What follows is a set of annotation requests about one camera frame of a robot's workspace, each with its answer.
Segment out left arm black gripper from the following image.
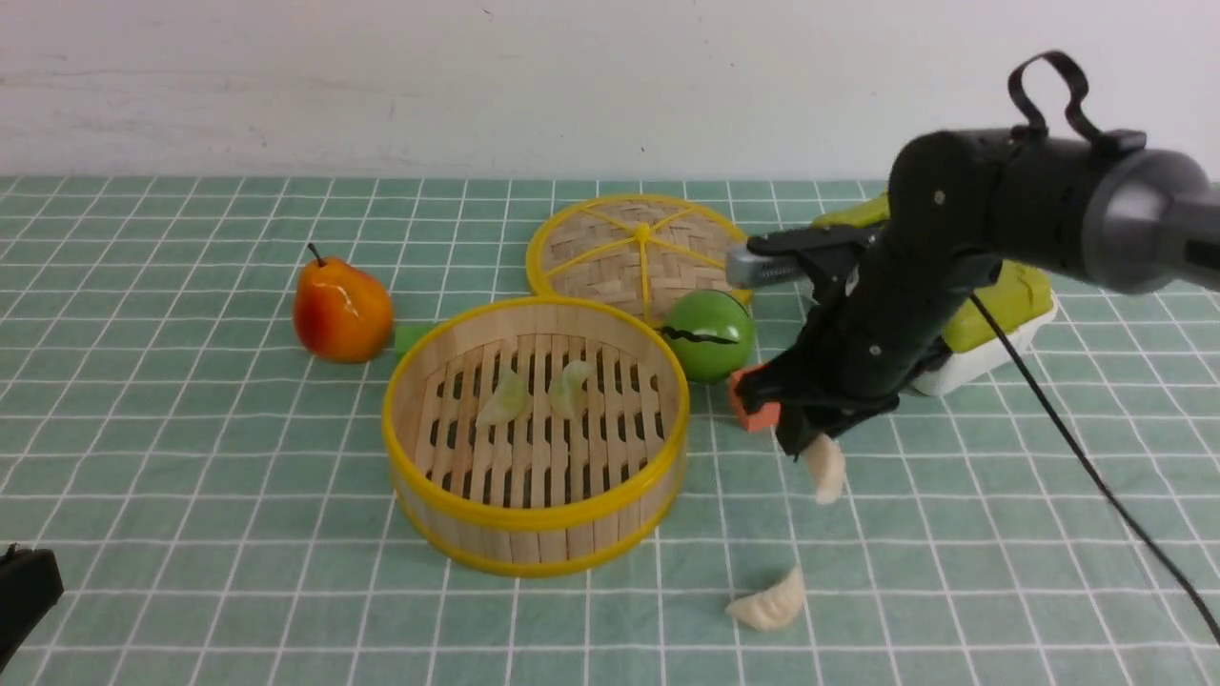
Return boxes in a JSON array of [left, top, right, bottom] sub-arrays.
[[1, 543, 65, 651]]

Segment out green lid white storage box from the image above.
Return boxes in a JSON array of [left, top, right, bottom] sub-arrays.
[[810, 195, 1059, 397]]

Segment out bamboo steamer lid yellow rim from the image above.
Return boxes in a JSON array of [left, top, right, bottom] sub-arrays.
[[525, 192, 752, 327]]

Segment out bamboo steamer tray yellow rim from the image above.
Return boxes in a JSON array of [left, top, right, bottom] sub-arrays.
[[379, 298, 691, 577]]

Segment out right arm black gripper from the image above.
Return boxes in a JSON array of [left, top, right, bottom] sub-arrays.
[[736, 225, 1002, 457]]

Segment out green toy ball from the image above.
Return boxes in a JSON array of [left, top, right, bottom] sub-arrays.
[[658, 291, 756, 385]]

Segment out pale green dumpling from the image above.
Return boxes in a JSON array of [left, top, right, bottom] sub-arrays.
[[475, 369, 536, 428]]

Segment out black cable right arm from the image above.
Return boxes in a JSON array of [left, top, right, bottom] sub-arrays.
[[970, 50, 1220, 644]]

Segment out orange toy pear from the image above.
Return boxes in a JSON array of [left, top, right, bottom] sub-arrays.
[[292, 242, 394, 364]]

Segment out white dumpling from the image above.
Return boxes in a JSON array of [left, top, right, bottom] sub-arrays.
[[723, 566, 806, 634], [548, 359, 595, 421], [802, 435, 845, 505]]

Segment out green cube block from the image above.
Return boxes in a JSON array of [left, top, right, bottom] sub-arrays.
[[393, 322, 437, 359]]

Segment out green checkered tablecloth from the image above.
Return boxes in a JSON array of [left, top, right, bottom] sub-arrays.
[[1, 175, 1218, 685]]

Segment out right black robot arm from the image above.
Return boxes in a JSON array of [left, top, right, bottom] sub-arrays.
[[734, 131, 1218, 455]]

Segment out orange cube block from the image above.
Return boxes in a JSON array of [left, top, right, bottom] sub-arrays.
[[727, 364, 783, 433]]

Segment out white dumpling front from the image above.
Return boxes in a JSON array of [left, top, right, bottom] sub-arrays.
[[723, 566, 806, 634]]

